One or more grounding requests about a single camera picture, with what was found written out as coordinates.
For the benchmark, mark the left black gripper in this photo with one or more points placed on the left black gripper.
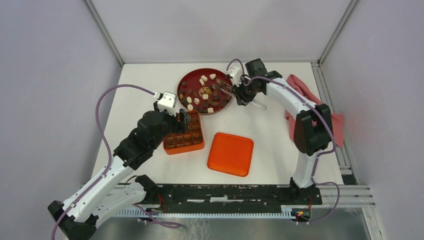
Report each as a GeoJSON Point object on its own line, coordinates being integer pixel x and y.
{"type": "Point", "coordinates": [179, 126]}

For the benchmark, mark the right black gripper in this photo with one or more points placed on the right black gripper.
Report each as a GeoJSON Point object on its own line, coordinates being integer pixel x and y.
{"type": "Point", "coordinates": [242, 99]}

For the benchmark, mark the metal tongs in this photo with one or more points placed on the metal tongs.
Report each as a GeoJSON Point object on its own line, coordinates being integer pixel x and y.
{"type": "Point", "coordinates": [225, 88]}

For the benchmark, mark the orange chocolate box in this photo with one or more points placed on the orange chocolate box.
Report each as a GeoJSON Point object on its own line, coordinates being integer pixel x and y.
{"type": "Point", "coordinates": [192, 140]}

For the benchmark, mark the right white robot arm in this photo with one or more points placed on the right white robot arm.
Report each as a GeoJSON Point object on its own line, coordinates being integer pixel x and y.
{"type": "Point", "coordinates": [313, 130]}

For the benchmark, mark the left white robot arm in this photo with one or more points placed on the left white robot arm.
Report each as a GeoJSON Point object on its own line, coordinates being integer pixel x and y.
{"type": "Point", "coordinates": [79, 216]}

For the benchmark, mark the round red tray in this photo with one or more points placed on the round red tray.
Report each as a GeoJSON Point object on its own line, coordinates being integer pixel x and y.
{"type": "Point", "coordinates": [189, 86]}

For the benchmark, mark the orange box lid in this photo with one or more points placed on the orange box lid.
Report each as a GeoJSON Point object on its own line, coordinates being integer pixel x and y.
{"type": "Point", "coordinates": [230, 154]}

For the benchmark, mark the pink cloth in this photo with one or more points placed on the pink cloth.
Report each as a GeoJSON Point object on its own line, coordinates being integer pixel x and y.
{"type": "Point", "coordinates": [336, 118]}

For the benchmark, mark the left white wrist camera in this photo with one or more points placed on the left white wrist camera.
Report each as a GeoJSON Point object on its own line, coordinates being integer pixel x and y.
{"type": "Point", "coordinates": [166, 102]}

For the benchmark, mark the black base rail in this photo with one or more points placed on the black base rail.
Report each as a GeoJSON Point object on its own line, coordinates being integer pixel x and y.
{"type": "Point", "coordinates": [229, 199]}

